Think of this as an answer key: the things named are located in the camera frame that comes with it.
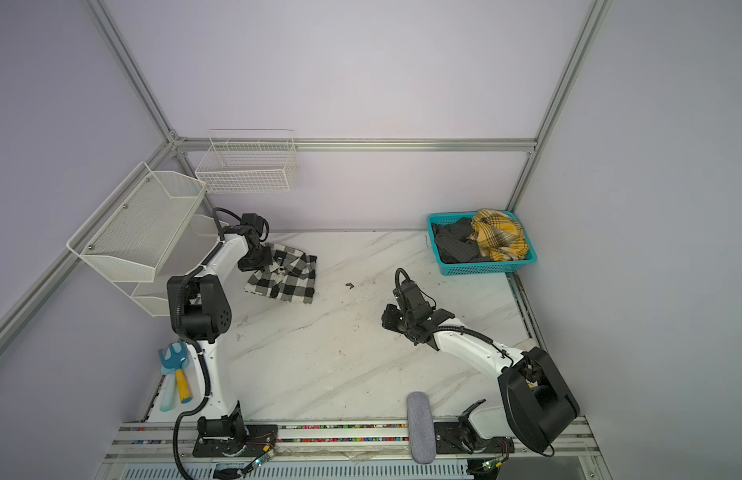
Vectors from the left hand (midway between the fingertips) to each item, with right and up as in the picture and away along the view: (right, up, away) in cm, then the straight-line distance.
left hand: (257, 266), depth 99 cm
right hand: (+42, -14, -13) cm, 46 cm away
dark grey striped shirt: (+68, +8, +6) cm, 69 cm away
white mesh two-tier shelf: (-21, +9, -20) cm, 31 cm away
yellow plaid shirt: (+84, +10, +5) cm, 84 cm away
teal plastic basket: (+76, -1, +3) cm, 76 cm away
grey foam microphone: (+52, -41, -27) cm, 71 cm away
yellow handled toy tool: (-13, -34, -18) cm, 40 cm away
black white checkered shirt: (+11, -4, +2) cm, 11 cm away
